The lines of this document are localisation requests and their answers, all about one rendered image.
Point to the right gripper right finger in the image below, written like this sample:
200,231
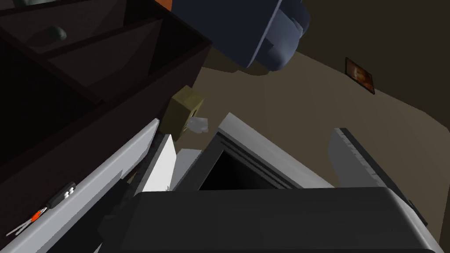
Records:
353,165

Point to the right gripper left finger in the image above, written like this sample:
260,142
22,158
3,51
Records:
160,168

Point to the small white crumpled object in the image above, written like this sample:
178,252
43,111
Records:
199,125

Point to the olive box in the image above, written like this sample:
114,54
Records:
181,110

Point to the white long board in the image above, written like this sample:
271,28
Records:
95,179

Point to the dark brown shelf unit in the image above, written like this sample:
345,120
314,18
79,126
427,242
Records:
105,88

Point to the black remote control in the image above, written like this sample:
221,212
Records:
62,195

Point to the blue armchair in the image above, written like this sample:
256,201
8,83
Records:
242,31

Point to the dark green round object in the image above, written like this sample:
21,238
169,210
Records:
55,33

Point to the framed picture on wall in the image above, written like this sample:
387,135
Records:
360,76

